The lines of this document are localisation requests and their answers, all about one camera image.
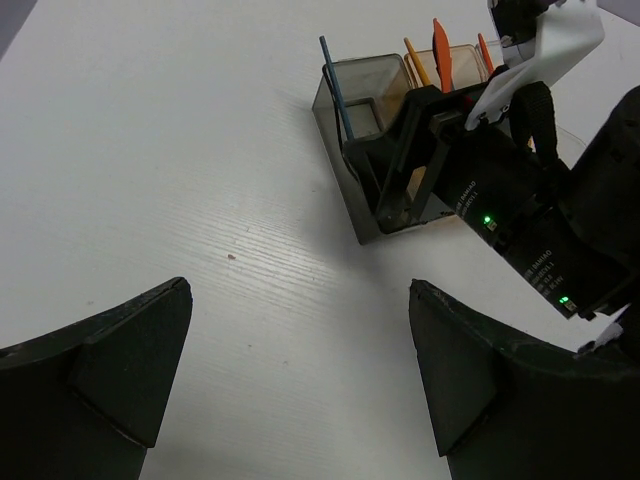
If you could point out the grey transparent container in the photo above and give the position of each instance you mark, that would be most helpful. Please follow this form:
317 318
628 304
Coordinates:
373 89

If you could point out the orange plastic knife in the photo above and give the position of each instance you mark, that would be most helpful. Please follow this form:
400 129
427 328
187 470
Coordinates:
419 68

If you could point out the red plastic fork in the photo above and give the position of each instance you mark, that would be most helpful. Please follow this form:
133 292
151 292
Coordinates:
485 54

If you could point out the red plastic knife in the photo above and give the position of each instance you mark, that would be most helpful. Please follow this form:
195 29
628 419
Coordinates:
442 55

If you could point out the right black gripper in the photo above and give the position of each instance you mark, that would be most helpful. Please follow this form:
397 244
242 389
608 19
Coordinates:
426 166

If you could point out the clear transparent container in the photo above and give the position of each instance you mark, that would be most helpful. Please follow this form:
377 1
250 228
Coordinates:
495 50

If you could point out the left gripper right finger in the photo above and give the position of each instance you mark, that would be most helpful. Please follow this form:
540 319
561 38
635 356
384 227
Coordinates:
506 405

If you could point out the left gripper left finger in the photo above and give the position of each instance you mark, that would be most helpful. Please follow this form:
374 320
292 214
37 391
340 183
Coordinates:
87 401

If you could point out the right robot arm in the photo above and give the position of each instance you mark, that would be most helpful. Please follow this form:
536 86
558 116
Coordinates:
571 232

